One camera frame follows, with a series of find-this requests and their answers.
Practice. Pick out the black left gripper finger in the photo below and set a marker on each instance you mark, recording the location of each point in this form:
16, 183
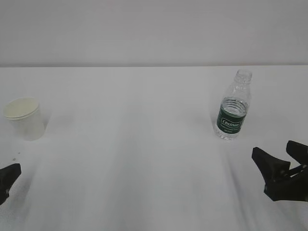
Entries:
8, 176

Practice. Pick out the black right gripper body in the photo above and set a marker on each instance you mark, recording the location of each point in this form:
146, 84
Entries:
288, 186

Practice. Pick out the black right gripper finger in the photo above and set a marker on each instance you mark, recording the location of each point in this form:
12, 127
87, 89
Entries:
298, 152
270, 167

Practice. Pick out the clear water bottle green label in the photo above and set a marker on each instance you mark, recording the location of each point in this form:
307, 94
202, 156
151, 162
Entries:
234, 106

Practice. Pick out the white paper cup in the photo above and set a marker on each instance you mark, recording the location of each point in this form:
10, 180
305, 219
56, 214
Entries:
25, 117

